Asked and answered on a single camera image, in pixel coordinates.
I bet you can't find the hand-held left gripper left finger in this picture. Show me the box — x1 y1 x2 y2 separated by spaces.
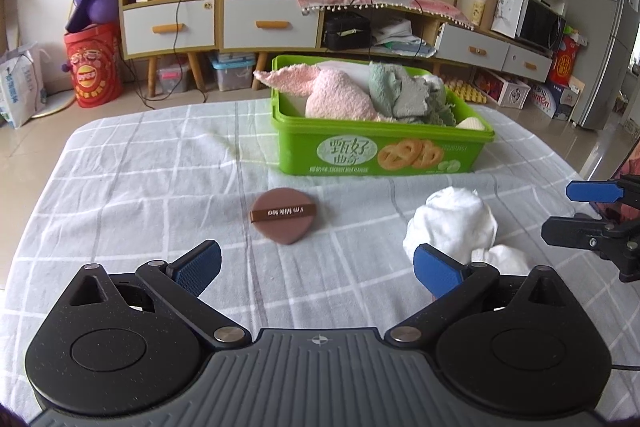
50 241 251 349

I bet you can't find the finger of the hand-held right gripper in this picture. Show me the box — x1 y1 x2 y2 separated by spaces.
566 179 626 202
542 216 618 249

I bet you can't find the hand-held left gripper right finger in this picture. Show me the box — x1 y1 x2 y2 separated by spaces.
386 244 583 349

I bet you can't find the white towel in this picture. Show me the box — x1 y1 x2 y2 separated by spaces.
402 187 531 275

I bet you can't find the brown powder puff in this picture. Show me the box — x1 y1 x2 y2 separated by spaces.
249 188 317 247

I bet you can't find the green plastic box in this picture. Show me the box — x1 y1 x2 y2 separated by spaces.
270 54 496 178

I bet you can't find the grey-green scalloped cloth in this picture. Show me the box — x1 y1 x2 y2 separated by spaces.
369 62 456 128

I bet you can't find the pink fluffy towel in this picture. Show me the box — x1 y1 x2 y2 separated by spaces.
252 64 396 122

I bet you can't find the grey checked bed sheet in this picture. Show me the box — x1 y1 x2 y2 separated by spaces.
0 99 640 427

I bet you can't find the white carton with red print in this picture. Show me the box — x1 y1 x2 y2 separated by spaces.
531 79 581 120

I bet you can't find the white crate with toys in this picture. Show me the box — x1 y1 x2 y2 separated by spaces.
472 69 531 108

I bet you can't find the red carton box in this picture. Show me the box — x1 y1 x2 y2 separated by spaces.
550 34 581 82

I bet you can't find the grey refrigerator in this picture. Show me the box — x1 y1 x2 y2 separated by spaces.
567 0 640 130

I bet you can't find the yellow egg tray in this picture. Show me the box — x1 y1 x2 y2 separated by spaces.
442 79 488 104

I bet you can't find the black microwave oven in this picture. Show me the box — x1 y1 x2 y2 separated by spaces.
516 0 566 52

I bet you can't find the clear storage box with pink contents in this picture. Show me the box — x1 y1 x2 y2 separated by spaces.
159 62 191 94

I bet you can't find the clear storage box blue lid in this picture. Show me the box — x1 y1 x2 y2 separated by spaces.
209 53 256 92

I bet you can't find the white round stand base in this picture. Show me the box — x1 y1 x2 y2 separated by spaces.
32 89 76 118

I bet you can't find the red printed bucket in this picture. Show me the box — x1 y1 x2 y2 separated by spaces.
64 24 123 108

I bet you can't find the pile of folded clothes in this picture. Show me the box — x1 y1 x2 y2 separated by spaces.
372 18 436 58

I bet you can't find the white printed shopping bag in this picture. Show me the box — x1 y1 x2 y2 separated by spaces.
0 43 47 129

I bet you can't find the black bag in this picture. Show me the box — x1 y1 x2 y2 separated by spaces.
324 12 372 50

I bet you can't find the white drawer with wooden handle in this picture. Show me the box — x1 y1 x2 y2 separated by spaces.
122 0 216 55
222 0 321 50
505 44 553 82
440 24 511 72

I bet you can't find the black power cable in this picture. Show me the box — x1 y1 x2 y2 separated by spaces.
127 0 208 105

